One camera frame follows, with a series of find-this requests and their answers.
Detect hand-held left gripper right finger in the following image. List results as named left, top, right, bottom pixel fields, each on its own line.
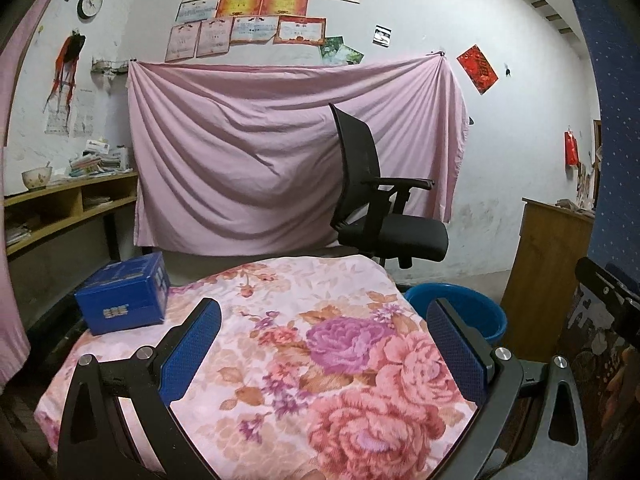
left=426, top=298, right=591, bottom=480

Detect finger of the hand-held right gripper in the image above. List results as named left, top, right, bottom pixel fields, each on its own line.
left=574, top=256, right=640, bottom=313
left=606, top=261, right=640, bottom=297

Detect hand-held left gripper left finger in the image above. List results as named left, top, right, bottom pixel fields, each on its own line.
left=56, top=297, right=223, bottom=480

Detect blue cardboard box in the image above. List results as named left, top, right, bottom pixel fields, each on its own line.
left=74, top=251, right=170, bottom=337

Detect person's right hand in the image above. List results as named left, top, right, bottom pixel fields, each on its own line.
left=602, top=347, right=636, bottom=416

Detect blue plastic basin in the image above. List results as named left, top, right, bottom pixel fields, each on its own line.
left=404, top=282, right=508, bottom=347

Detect wooden cabinet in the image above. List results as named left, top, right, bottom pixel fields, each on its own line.
left=500, top=196, right=596, bottom=363

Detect dark printed cloth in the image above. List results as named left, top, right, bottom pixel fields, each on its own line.
left=560, top=280, right=640, bottom=461

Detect floral pink blanket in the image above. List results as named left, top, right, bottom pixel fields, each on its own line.
left=34, top=254, right=481, bottom=480

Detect blue dotted curtain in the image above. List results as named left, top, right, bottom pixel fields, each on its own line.
left=562, top=0, right=640, bottom=271

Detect black office chair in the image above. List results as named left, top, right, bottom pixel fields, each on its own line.
left=327, top=102, right=450, bottom=268

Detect red hanging bag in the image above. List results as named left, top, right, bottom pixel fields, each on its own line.
left=564, top=127, right=581, bottom=167

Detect pink curtain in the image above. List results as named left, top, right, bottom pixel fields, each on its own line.
left=0, top=0, right=66, bottom=386

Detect wooden shelf desk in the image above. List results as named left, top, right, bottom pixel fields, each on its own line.
left=2, top=170, right=140, bottom=261

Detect hanging pink sheet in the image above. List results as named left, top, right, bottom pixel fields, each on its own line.
left=126, top=52, right=471, bottom=256

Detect stack of papers on shelf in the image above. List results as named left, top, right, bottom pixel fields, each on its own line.
left=67, top=139, right=130, bottom=178

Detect patterned ceramic bowl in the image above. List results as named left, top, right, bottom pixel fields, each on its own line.
left=21, top=166, right=53, bottom=191

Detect red wall poster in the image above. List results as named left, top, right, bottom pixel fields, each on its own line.
left=456, top=44, right=499, bottom=96

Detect white wall paper sheets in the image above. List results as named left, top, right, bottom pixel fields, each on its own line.
left=44, top=91, right=96, bottom=138

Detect wire wall rack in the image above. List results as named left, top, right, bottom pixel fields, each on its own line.
left=90, top=57, right=132, bottom=75

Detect red tassel wall ornament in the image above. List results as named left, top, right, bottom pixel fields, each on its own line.
left=44, top=32, right=87, bottom=111

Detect group of wall certificates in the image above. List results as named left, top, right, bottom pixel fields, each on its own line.
left=165, top=0, right=362, bottom=63

